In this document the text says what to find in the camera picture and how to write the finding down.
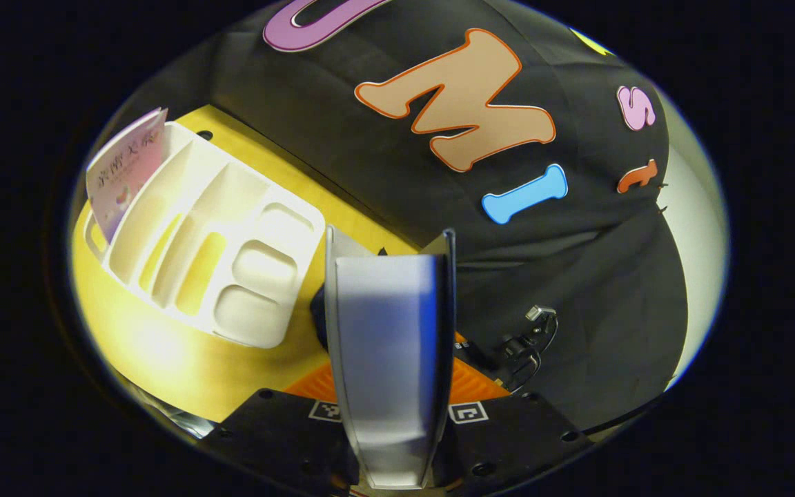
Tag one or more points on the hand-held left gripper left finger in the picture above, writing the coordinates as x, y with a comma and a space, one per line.
280, 442

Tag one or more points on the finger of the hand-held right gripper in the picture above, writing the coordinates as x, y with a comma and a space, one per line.
477, 355

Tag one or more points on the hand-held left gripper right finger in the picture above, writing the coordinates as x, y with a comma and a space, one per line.
508, 442

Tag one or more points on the black and white book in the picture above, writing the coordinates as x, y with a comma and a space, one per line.
387, 345

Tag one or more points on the white plastic bookshelf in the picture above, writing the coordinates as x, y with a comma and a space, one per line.
177, 228

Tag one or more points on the pink book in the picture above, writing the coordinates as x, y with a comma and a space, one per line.
125, 172

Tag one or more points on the black backdrop cloth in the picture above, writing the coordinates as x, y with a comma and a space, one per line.
397, 172

